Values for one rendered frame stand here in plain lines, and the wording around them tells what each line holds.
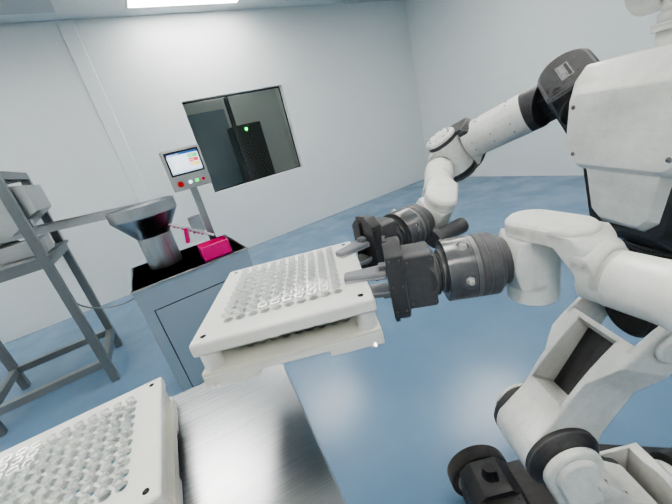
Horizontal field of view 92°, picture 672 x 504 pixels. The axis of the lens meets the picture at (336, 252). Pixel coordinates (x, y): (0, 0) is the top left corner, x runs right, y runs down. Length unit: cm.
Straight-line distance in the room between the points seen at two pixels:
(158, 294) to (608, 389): 181
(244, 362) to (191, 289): 152
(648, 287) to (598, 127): 33
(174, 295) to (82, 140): 296
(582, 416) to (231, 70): 476
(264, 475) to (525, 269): 43
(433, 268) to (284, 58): 491
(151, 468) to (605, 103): 80
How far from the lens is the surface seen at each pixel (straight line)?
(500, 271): 46
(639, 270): 44
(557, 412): 80
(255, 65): 506
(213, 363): 48
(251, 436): 58
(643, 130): 64
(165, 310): 198
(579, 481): 86
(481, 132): 90
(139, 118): 465
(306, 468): 51
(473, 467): 129
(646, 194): 67
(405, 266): 45
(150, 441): 56
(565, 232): 45
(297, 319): 43
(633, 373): 78
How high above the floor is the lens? 127
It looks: 20 degrees down
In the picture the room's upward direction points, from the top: 14 degrees counter-clockwise
